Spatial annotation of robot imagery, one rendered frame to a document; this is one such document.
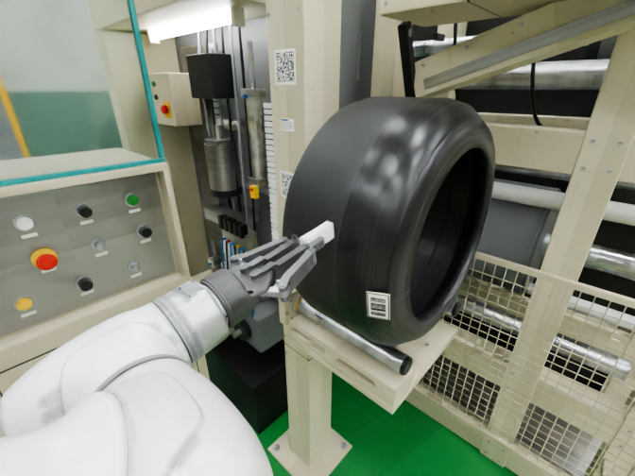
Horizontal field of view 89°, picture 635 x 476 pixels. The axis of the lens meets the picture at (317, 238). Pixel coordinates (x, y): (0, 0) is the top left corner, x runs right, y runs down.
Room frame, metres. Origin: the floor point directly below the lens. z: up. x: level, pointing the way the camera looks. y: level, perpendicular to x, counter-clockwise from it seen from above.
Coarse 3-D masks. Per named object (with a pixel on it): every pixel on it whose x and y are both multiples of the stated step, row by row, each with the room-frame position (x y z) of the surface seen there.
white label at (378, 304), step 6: (372, 294) 0.46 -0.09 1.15; (378, 294) 0.46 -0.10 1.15; (384, 294) 0.45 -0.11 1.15; (372, 300) 0.46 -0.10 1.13; (378, 300) 0.46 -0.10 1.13; (384, 300) 0.46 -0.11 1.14; (372, 306) 0.46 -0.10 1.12; (378, 306) 0.46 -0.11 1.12; (384, 306) 0.46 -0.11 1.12; (372, 312) 0.47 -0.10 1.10; (378, 312) 0.46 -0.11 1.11; (384, 312) 0.46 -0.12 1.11; (384, 318) 0.46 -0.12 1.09
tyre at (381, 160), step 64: (320, 128) 0.69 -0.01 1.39; (384, 128) 0.59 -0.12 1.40; (448, 128) 0.58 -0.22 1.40; (320, 192) 0.57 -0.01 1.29; (384, 192) 0.50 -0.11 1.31; (448, 192) 0.91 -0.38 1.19; (320, 256) 0.53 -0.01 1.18; (384, 256) 0.47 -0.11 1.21; (448, 256) 0.84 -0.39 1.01; (384, 320) 0.48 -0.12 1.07
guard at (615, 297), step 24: (504, 264) 0.84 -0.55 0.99; (528, 288) 0.79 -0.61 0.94; (552, 288) 0.76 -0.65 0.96; (576, 288) 0.72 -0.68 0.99; (624, 312) 0.65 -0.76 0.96; (456, 336) 0.90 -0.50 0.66; (480, 360) 0.84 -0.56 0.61; (528, 360) 0.75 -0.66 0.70; (600, 360) 0.65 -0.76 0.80; (600, 384) 0.64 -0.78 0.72; (624, 384) 0.61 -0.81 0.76; (456, 408) 0.86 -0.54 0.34; (576, 408) 0.65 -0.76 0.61; (480, 432) 0.79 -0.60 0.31; (528, 432) 0.71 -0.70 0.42; (528, 456) 0.69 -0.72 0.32; (552, 456) 0.65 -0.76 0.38; (600, 456) 0.59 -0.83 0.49
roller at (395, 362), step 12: (300, 300) 0.76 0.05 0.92; (300, 312) 0.74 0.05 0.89; (312, 312) 0.71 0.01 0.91; (324, 324) 0.68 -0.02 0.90; (336, 324) 0.66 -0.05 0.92; (348, 336) 0.62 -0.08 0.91; (360, 336) 0.61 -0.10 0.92; (360, 348) 0.60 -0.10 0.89; (372, 348) 0.58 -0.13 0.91; (384, 348) 0.57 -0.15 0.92; (396, 348) 0.57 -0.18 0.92; (384, 360) 0.55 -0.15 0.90; (396, 360) 0.54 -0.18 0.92; (408, 360) 0.54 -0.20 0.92
